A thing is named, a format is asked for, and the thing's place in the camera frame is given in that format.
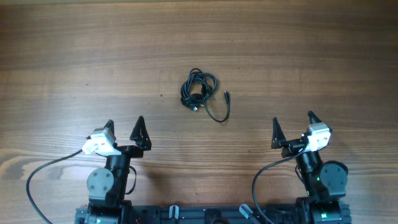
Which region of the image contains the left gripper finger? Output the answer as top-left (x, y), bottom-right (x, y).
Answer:
top-left (129, 116), bottom-right (152, 151)
top-left (104, 119), bottom-right (114, 135)

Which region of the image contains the black left camera cable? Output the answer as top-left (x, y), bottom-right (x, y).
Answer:
top-left (25, 149), bottom-right (84, 224)

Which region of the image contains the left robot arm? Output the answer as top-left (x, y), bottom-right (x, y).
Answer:
top-left (79, 116), bottom-right (152, 224)

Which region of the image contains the black right camera cable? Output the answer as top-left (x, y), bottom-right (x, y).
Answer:
top-left (251, 146), bottom-right (307, 224)

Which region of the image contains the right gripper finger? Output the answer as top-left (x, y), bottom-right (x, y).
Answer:
top-left (271, 117), bottom-right (286, 149)
top-left (308, 111), bottom-right (322, 124)

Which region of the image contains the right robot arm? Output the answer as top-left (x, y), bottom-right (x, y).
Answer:
top-left (271, 111), bottom-right (352, 223)

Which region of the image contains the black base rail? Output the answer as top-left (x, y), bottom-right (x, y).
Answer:
top-left (75, 203), bottom-right (352, 224)

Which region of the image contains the black camera cable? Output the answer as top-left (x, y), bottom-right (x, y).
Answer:
top-left (25, 149), bottom-right (84, 224)
top-left (251, 146), bottom-right (307, 224)

